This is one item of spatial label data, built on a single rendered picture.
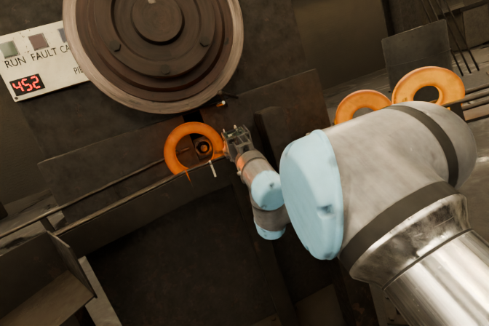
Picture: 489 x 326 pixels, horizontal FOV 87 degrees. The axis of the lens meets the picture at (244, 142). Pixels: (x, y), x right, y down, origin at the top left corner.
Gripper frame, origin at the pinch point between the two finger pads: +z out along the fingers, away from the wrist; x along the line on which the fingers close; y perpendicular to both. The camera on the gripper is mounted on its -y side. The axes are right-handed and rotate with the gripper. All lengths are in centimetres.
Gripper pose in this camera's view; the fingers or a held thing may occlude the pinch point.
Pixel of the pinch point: (230, 137)
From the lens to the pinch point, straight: 85.4
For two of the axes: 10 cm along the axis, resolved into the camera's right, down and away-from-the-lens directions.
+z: -3.2, -4.2, 8.5
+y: -2.2, -8.4, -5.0
